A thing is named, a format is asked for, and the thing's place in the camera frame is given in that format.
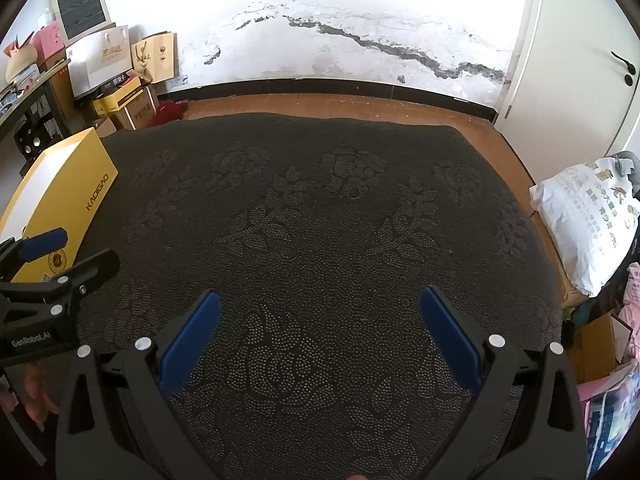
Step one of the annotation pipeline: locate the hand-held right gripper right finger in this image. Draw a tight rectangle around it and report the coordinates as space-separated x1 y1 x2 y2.
419 286 588 480

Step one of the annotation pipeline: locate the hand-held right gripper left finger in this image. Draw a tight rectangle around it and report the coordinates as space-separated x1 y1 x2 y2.
55 289 223 480

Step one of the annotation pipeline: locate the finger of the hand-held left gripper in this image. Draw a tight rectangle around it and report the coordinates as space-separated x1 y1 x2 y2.
0 249 122 333
0 227 70 281

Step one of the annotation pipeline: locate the yellow cardboard box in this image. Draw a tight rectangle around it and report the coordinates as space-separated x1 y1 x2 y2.
0 127 119 283

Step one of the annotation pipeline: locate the person's left hand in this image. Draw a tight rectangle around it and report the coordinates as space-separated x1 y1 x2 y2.
22 362 61 426

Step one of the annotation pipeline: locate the black speaker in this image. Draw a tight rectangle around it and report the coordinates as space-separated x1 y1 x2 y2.
14 122 56 153

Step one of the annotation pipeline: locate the open cardboard box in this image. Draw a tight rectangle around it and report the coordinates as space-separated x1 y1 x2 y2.
567 312 633 383

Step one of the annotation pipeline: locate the dark desk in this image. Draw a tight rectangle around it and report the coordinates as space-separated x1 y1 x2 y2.
0 60 76 156

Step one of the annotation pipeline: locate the yellow and black carton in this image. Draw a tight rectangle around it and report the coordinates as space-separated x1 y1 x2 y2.
90 80 151 116

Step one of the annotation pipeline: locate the brown cardboard box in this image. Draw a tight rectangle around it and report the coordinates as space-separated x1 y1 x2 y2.
40 57 76 121
112 86 161 131

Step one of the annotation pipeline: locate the blue printed box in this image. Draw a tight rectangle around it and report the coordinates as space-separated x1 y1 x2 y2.
577 365 640 476

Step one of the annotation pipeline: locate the red cloth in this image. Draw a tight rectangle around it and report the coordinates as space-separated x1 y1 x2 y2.
152 101 190 126

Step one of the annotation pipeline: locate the dark floral blanket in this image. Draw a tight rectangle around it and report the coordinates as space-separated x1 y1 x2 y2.
10 112 563 480

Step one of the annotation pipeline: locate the black flat box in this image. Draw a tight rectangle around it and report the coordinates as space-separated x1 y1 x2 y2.
95 72 142 96

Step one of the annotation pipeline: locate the white printed sack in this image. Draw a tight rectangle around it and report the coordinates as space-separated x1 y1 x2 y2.
529 157 640 297

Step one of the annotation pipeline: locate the pink printed packet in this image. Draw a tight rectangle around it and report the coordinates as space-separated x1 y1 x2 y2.
617 265 640 361

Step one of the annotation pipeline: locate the white paper bag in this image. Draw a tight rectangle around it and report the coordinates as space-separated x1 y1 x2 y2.
66 25 135 100

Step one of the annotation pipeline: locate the pink box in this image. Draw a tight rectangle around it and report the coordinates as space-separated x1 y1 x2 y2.
30 22 68 61

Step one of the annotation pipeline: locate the beige paper bag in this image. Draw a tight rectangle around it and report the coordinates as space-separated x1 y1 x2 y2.
131 31 179 86

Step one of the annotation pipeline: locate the white monitor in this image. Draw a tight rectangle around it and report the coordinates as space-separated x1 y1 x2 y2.
48 0 113 47

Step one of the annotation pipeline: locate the white door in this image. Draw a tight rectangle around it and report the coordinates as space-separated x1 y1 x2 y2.
492 0 640 161

